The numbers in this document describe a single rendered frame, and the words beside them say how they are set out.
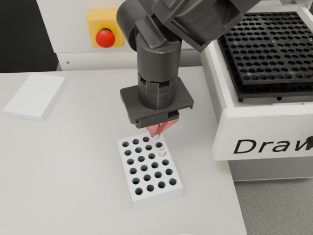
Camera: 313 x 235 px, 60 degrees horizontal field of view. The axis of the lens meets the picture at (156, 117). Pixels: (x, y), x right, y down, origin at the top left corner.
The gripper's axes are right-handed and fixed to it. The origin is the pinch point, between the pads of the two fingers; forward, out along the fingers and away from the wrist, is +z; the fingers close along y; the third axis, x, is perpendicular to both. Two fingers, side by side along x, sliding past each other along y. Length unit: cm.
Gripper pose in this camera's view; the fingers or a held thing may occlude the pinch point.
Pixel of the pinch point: (154, 130)
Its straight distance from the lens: 49.0
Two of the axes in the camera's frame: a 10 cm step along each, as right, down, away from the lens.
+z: -0.3, 6.3, 7.8
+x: 3.4, 7.4, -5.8
